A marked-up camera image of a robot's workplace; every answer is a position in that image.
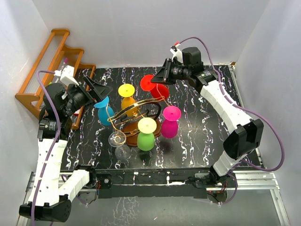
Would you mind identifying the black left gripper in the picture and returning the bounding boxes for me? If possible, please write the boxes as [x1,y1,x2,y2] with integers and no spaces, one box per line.
[63,76,112,116]

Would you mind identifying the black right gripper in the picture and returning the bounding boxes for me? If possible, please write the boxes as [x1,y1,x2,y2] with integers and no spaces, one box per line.
[150,59,191,85]

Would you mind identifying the red plastic wine glass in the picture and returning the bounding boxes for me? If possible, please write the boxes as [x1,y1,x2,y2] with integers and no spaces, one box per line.
[140,74,170,100]

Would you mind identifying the orange yellow plastic wine glass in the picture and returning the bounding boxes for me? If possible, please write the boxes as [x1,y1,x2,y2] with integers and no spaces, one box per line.
[118,83,136,110]

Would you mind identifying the pink plastic wine glass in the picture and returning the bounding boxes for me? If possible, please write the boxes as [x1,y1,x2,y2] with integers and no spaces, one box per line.
[161,105,182,138]

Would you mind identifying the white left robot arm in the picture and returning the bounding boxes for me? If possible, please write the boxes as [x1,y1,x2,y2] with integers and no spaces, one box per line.
[19,76,113,222]

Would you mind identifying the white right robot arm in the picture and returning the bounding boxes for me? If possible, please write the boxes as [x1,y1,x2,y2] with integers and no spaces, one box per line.
[151,44,264,187]

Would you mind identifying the blue plastic wine glass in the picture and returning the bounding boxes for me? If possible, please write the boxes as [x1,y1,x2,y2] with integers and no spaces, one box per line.
[94,97,115,126]

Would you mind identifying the clear glass wine glass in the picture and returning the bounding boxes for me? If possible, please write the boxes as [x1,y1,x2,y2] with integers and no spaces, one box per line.
[108,131,131,163]

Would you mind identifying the orange wooden shelf rack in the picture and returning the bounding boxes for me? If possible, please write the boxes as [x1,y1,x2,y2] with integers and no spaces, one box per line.
[15,28,96,118]

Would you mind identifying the green plastic wine glass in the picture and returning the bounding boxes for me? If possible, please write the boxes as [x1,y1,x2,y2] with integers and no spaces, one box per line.
[137,117,157,151]

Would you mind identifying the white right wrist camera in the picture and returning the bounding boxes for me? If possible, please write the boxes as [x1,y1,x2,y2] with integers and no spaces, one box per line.
[170,42,183,63]

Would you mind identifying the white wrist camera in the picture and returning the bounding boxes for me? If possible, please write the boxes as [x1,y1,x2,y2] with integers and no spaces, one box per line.
[170,42,183,63]
[54,65,79,87]

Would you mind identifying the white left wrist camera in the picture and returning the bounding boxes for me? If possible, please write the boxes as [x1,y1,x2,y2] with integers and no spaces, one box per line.
[54,65,79,87]

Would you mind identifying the gold wire wine glass rack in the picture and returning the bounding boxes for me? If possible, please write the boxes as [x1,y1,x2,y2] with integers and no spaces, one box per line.
[109,97,166,138]

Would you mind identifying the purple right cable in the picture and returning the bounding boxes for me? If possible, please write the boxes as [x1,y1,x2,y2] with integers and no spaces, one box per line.
[180,37,285,205]

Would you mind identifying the purple cable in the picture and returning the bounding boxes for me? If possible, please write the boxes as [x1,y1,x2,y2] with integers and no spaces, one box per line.
[29,70,62,226]
[180,37,285,205]

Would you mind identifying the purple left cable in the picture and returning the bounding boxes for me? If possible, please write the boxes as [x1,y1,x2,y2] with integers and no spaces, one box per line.
[29,70,62,226]

